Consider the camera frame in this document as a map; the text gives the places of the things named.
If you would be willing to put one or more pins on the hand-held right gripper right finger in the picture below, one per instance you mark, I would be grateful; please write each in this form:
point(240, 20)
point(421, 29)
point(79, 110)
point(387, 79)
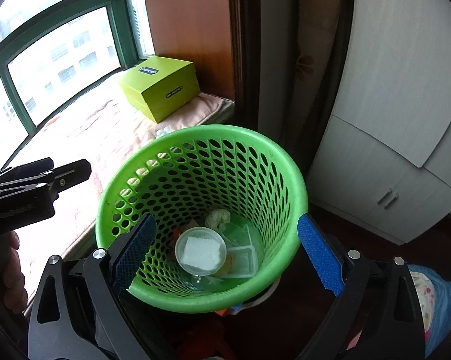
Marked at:
point(321, 255)

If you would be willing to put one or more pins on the white foam block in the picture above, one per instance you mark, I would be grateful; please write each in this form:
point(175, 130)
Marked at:
point(203, 251)

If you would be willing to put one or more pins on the pink printed blanket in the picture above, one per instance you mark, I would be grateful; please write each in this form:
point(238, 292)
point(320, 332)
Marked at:
point(79, 127)

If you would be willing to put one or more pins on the person's blue floral clothing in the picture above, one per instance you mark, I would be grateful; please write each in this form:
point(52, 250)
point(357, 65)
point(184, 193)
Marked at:
point(435, 300)

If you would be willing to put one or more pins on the green cardboard box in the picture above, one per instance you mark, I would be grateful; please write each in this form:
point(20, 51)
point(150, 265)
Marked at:
point(158, 82)

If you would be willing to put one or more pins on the brown wooden side panel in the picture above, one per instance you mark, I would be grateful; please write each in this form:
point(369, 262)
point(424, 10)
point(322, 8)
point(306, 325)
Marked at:
point(191, 18)

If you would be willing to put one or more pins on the person's left hand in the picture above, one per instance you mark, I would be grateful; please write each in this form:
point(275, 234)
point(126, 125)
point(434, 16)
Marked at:
point(11, 277)

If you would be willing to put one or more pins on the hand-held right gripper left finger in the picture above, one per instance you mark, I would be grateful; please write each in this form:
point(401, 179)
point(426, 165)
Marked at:
point(133, 258)

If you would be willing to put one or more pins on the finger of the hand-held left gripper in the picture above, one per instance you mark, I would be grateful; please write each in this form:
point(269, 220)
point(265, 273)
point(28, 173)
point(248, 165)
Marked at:
point(73, 176)
point(26, 170)

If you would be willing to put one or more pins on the dark green window frame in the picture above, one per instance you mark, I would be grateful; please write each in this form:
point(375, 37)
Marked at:
point(114, 30)

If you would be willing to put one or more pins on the white paper wad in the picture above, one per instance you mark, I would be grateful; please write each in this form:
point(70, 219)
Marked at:
point(218, 219)

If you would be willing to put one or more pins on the clear ribbed plastic tray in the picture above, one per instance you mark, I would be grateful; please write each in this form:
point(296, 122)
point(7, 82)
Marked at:
point(244, 262)

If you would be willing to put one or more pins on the white wardrobe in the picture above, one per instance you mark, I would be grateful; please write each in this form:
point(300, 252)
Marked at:
point(398, 82)

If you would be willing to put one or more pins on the green plastic mesh basket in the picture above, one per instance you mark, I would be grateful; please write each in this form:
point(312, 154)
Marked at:
point(206, 132)

